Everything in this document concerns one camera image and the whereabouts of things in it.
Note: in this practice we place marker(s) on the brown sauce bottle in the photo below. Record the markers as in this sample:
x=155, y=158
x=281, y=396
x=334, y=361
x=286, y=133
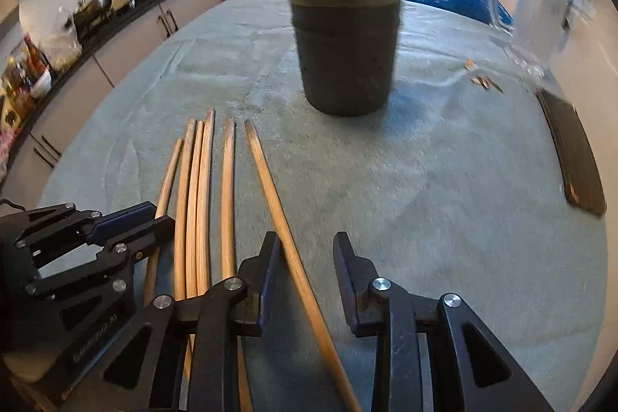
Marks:
x=36, y=57

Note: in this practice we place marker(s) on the grey-green tablecloth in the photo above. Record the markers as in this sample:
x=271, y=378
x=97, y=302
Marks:
x=410, y=180

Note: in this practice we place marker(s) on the clear glass pitcher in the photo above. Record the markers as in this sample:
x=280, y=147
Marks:
x=536, y=21

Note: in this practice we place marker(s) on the clear plastic bag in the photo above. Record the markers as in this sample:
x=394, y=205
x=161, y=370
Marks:
x=65, y=40

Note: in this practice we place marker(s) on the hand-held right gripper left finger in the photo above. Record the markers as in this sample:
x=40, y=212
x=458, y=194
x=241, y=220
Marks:
x=270, y=286

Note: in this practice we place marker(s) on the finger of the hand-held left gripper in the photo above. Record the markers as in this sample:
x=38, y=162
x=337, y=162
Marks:
x=145, y=238
x=125, y=219

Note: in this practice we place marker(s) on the row of wooden chopsticks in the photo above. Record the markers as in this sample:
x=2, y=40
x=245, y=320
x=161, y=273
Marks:
x=198, y=199

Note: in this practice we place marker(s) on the black plastic utensil cup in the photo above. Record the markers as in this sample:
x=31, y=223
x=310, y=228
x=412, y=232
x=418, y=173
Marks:
x=345, y=50

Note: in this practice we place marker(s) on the steel cooking pot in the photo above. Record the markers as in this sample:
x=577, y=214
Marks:
x=94, y=9

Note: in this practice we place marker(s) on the white bowl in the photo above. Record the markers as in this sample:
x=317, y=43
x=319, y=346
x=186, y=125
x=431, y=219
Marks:
x=41, y=84

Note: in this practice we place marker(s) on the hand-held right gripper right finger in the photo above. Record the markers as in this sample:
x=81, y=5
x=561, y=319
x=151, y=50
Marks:
x=345, y=281

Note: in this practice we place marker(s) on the wooden chopstick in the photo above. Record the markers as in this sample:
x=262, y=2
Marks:
x=273, y=195

